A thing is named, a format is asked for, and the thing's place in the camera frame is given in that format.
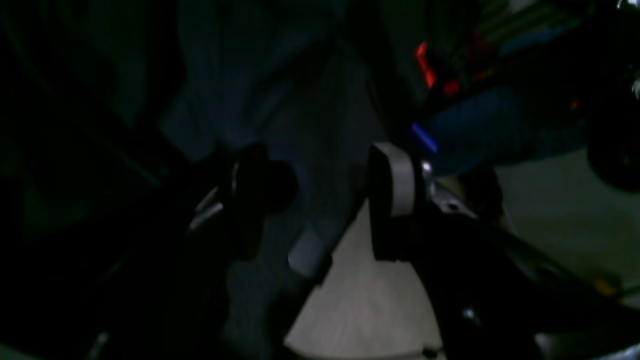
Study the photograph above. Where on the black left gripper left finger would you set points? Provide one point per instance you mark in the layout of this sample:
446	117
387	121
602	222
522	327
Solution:
252	186

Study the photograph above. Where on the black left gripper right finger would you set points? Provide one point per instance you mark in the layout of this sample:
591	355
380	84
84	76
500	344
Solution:
400	192

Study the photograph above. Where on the black t-shirt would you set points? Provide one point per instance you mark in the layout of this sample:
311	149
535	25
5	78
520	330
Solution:
290	75

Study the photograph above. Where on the blue clamp top right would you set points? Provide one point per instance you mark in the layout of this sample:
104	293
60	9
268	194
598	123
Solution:
503	126

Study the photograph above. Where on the orange clamp top right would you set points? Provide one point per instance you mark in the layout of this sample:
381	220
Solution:
441	77

